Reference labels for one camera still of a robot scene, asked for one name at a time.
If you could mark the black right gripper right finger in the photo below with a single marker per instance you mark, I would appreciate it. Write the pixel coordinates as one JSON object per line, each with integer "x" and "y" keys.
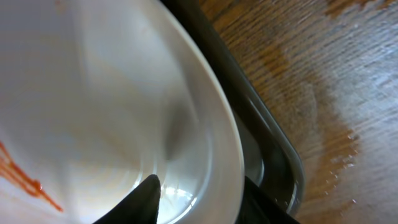
{"x": 258, "y": 208}

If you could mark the large brown tray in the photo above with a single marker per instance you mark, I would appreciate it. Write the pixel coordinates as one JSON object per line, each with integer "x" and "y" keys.
{"x": 270, "y": 159}

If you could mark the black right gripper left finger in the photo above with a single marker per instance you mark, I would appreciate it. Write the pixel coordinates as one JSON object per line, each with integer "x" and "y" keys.
{"x": 141, "y": 206}

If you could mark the white plate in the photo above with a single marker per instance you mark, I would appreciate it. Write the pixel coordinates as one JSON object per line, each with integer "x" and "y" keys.
{"x": 98, "y": 95}

